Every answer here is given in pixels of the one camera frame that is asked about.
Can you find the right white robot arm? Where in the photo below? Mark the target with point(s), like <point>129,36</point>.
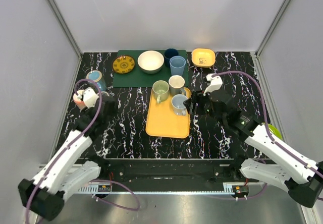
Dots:
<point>277,150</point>

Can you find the dark teal mug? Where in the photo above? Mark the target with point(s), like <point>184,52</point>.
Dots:
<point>105,93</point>

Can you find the orange plastic tray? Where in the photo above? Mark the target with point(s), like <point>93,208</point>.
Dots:
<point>163,122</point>

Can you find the dark blue cup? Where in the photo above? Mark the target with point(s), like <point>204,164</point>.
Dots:
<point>168,54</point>

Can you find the right aluminium frame post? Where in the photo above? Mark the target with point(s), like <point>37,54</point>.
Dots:
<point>282,9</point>

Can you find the blue mug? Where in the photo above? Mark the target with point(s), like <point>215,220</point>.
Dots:
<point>98,78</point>

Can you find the white bowl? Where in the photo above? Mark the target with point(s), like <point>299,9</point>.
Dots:
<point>150,61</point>

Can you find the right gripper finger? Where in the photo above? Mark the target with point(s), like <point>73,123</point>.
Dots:
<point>196,96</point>
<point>190,106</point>

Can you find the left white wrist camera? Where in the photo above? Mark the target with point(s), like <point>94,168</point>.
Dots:
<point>89,97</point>

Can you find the light blue plastic cup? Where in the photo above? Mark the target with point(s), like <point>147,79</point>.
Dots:
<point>177,65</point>

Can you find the dark green mat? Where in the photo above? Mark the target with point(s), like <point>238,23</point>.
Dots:
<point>138,78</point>

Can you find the lime green plate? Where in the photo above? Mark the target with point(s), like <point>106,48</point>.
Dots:
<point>275,131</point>

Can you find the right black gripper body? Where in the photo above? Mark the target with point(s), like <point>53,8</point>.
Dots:
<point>204,107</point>

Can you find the left aluminium frame post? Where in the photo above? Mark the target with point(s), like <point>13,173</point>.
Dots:
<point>59,17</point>

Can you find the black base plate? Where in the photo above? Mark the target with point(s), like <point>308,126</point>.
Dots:
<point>171,175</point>

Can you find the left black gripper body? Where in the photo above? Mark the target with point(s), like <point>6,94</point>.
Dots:
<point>109,104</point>

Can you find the yellow patterned plate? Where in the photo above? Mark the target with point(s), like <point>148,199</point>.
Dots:
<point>123,64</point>

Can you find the aluminium frame post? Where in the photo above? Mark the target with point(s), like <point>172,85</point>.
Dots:
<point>282,9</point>
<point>59,17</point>

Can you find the sage green mug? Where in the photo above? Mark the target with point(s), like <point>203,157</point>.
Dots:
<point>160,91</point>

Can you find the white grey mug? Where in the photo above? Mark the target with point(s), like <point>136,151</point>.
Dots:
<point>178,105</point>

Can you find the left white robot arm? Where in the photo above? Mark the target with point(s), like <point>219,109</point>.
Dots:
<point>63,158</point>

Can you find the yellow square bowl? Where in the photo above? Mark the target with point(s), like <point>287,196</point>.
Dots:
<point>203,57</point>

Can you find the grey faceted mug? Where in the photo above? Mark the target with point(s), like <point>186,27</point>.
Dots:
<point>176,85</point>

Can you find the pink mug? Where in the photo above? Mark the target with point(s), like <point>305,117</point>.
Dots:
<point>77,99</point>

